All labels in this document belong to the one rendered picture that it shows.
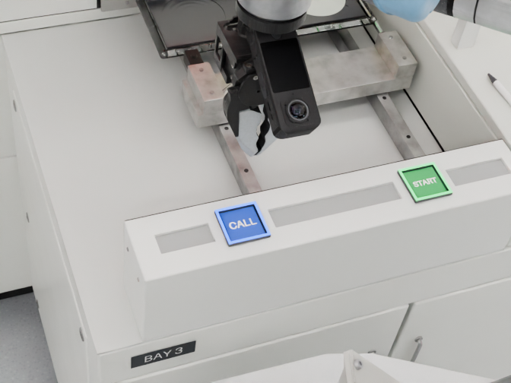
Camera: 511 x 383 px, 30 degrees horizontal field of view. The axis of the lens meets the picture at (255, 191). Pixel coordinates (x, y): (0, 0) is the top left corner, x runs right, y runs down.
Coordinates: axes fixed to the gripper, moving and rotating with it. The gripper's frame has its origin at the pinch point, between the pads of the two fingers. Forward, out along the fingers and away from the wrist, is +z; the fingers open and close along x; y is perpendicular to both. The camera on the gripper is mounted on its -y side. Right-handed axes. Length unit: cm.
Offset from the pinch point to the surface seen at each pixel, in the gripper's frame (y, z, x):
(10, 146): 59, 56, 21
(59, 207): 20.5, 28.6, 19.1
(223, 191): 17.3, 28.6, -4.6
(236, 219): 1.6, 14.2, 0.4
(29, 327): 53, 111, 22
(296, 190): 4.3, 14.7, -8.8
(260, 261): -4.0, 16.3, -0.9
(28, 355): 46, 111, 24
